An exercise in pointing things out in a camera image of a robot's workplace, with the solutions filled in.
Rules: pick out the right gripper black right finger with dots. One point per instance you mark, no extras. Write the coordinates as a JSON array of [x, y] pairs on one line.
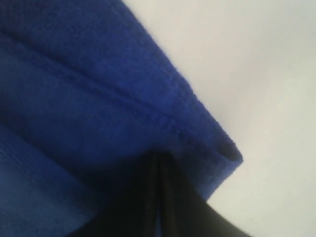
[[183, 212]]

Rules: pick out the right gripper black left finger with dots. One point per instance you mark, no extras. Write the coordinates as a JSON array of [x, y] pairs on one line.
[[134, 212]]

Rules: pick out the blue towel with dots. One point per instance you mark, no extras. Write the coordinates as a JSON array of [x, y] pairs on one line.
[[85, 94]]

